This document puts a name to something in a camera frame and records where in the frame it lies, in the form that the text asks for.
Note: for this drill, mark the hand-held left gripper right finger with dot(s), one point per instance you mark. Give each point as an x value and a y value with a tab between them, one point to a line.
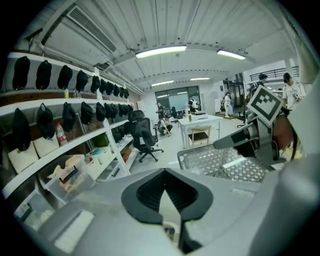
220	205

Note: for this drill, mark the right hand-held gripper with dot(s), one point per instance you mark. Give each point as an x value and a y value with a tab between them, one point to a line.
265	105

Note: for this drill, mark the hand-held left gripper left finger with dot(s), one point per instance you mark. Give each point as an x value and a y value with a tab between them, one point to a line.
105	215

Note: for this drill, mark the white card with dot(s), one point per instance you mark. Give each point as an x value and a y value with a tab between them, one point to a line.
233	163

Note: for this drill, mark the cream plastic trash bin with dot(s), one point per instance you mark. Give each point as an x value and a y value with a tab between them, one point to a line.
172	231

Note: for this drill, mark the person's right forearm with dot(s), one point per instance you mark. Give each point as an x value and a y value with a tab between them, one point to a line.
283	132

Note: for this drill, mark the white desk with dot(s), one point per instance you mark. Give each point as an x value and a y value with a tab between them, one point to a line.
215	118

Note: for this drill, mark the wooden chair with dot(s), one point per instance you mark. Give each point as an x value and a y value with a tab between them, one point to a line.
200	136

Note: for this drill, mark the shelved clear plastic storage bins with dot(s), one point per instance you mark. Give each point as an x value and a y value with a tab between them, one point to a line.
75	182

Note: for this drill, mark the green bottle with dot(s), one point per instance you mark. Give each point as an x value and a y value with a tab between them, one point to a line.
190	117

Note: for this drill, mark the white storage box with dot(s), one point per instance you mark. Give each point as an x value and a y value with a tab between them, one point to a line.
100	155

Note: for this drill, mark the person's beige shirt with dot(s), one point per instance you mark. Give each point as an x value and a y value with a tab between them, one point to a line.
307	112

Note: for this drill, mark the green box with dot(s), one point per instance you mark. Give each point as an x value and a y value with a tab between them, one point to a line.
101	140

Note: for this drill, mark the long ceiling light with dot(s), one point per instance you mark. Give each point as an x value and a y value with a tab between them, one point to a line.
161	51
162	83
200	79
231	54

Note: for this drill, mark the large dark framed window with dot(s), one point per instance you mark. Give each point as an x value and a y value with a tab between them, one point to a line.
177	98

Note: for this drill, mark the black mezzanine railing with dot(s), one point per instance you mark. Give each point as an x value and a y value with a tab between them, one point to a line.
275	72

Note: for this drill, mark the black office chair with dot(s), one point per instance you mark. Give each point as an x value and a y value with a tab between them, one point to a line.
143	135

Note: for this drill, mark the white perforated storage basket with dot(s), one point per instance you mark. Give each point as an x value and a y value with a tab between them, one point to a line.
46	147
22	158

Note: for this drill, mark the clear bottle red label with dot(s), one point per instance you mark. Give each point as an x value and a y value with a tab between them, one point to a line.
61	133

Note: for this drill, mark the row of black caps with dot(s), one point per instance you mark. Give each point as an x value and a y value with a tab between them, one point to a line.
21	130
21	72

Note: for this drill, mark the small yellow bottle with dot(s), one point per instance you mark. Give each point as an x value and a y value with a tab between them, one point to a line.
66	94

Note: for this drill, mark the white ceiling air conditioner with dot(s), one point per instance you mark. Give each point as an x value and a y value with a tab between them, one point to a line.
92	27

